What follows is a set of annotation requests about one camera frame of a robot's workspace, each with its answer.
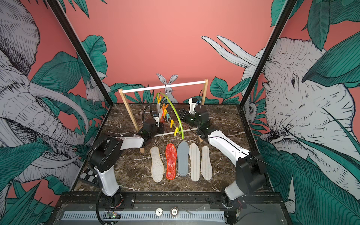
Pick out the white embossed foam insole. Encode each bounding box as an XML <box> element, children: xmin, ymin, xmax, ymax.
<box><xmin>157</xmin><ymin>103</ymin><xmax>163</xmax><ymax>121</ymax></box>

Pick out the green clothes hanger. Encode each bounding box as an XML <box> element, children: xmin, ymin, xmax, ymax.
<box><xmin>156</xmin><ymin>92</ymin><xmax>184</xmax><ymax>140</ymax></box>

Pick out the white striped fabric insole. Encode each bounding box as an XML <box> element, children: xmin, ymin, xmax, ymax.
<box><xmin>189</xmin><ymin>143</ymin><xmax>200</xmax><ymax>182</ymax></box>

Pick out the grey bubbled foam insole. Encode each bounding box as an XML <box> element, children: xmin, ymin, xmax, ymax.
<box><xmin>177</xmin><ymin>141</ymin><xmax>189</xmax><ymax>177</ymax></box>

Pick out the yellow-edged felt insole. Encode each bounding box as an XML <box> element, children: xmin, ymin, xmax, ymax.
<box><xmin>150</xmin><ymin>147</ymin><xmax>164</xmax><ymax>183</ymax></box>

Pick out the white thin insole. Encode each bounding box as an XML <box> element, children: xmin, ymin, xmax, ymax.
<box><xmin>201</xmin><ymin>146</ymin><xmax>212</xmax><ymax>181</ymax></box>

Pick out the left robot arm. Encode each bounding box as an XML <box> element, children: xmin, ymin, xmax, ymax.
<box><xmin>87</xmin><ymin>103</ymin><xmax>164</xmax><ymax>208</ymax></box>

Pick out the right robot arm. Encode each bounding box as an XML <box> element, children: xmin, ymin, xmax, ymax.
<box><xmin>180</xmin><ymin>105</ymin><xmax>267</xmax><ymax>208</ymax></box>

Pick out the yellow clothespin at hanger end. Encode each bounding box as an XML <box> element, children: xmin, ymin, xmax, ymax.
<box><xmin>174</xmin><ymin>127</ymin><xmax>179</xmax><ymax>136</ymax></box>

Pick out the orange clothespin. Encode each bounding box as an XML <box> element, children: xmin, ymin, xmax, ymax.
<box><xmin>162</xmin><ymin>104</ymin><xmax>169</xmax><ymax>111</ymax></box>

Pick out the checkerboard calibration plate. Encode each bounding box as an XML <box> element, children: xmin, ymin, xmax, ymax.
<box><xmin>79</xmin><ymin>168</ymin><xmax>99</xmax><ymax>187</ymax></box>

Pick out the left round gauge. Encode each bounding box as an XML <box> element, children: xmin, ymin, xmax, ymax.
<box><xmin>155</xmin><ymin>208</ymin><xmax>163</xmax><ymax>217</ymax></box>

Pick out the round gauge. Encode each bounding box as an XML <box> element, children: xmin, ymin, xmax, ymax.
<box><xmin>155</xmin><ymin>208</ymin><xmax>163</xmax><ymax>217</ymax></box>
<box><xmin>171</xmin><ymin>207</ymin><xmax>179</xmax><ymax>217</ymax></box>

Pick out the right round gauge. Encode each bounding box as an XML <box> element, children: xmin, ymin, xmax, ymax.
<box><xmin>171</xmin><ymin>207</ymin><xmax>179</xmax><ymax>217</ymax></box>

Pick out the small green circuit board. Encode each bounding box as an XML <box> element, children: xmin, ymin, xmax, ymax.
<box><xmin>105</xmin><ymin>211</ymin><xmax>122</xmax><ymax>219</ymax></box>

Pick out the white perforated vent strip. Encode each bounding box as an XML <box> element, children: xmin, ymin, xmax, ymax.
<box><xmin>61</xmin><ymin>211</ymin><xmax>225</xmax><ymax>222</ymax></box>

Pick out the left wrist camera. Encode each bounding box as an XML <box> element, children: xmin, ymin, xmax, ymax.
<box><xmin>152</xmin><ymin>112</ymin><xmax>160</xmax><ymax>127</ymax></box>

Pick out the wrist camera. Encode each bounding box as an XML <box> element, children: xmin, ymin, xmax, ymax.
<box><xmin>188</xmin><ymin>97</ymin><xmax>201</xmax><ymax>114</ymax></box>
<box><xmin>152</xmin><ymin>112</ymin><xmax>160</xmax><ymax>127</ymax></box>

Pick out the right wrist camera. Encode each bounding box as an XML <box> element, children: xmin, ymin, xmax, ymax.
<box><xmin>188</xmin><ymin>97</ymin><xmax>201</xmax><ymax>114</ymax></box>

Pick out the wooden hanger rack frame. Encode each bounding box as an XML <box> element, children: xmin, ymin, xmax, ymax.
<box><xmin>118</xmin><ymin>79</ymin><xmax>209</xmax><ymax>154</ymax></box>

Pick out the right black frame post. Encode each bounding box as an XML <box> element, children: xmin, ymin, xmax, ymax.
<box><xmin>240</xmin><ymin>0</ymin><xmax>297</xmax><ymax>108</ymax></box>

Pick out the black frame post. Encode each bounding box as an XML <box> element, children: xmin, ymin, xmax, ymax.
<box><xmin>240</xmin><ymin>0</ymin><xmax>297</xmax><ymax>108</ymax></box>
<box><xmin>47</xmin><ymin>0</ymin><xmax>113</xmax><ymax>107</ymax></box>

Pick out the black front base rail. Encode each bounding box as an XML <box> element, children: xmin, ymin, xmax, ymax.
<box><xmin>55</xmin><ymin>190</ymin><xmax>284</xmax><ymax>210</ymax></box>

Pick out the left black frame post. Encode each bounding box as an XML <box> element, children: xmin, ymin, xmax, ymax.
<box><xmin>47</xmin><ymin>0</ymin><xmax>113</xmax><ymax>107</ymax></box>

